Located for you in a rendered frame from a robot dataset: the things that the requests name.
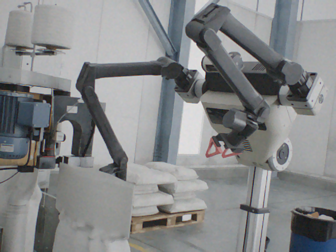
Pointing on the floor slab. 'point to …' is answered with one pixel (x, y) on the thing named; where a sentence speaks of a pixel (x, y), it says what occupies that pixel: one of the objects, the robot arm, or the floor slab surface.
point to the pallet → (135, 227)
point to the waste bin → (312, 230)
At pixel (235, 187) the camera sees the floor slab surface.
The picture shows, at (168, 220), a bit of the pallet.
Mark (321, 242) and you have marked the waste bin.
